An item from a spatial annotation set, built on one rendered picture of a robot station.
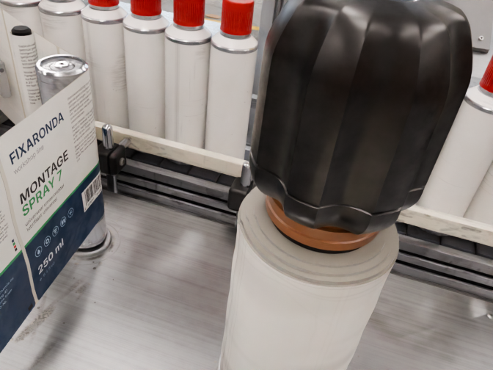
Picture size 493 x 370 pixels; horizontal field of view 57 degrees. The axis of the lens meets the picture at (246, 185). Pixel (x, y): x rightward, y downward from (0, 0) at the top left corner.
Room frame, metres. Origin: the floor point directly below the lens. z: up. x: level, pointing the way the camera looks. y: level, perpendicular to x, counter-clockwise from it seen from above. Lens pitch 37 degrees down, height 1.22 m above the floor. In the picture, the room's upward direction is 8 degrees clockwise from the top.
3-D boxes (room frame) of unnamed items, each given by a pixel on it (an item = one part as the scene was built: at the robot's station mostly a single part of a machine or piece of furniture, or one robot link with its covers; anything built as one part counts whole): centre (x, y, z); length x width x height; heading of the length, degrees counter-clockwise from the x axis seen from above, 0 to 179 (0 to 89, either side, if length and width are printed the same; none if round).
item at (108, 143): (0.44, 0.16, 0.89); 0.06 x 0.03 x 0.12; 167
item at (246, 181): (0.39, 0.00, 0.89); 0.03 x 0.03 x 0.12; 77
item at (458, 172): (0.42, -0.23, 0.98); 0.05 x 0.05 x 0.20
